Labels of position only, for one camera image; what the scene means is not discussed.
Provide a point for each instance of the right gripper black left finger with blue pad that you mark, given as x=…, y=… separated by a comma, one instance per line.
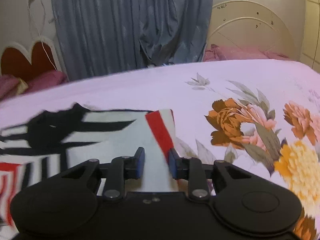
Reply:
x=130, y=167

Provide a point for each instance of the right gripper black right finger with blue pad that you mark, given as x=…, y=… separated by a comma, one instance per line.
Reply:
x=188, y=168

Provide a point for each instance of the striped knit children's sweater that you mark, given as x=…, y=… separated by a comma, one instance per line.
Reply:
x=53, y=142

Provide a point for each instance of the pink floral bed sheet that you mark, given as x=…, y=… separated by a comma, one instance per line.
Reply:
x=256, y=121

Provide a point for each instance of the pink pillow right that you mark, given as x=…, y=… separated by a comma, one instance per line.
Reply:
x=222, y=53

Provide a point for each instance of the pink pillow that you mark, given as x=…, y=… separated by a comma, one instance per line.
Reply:
x=13, y=86
x=222, y=53

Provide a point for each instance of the blue-grey curtain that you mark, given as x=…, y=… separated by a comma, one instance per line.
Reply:
x=102, y=37

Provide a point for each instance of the pink pillow left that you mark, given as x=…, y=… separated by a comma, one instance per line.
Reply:
x=13, y=86

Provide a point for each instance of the red heart-shaped headboard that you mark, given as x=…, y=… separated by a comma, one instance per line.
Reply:
x=28, y=64

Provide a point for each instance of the cream round headboard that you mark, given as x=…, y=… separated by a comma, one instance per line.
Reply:
x=245, y=24

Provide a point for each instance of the cream wardrobe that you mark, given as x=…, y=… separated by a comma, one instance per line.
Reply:
x=310, y=46

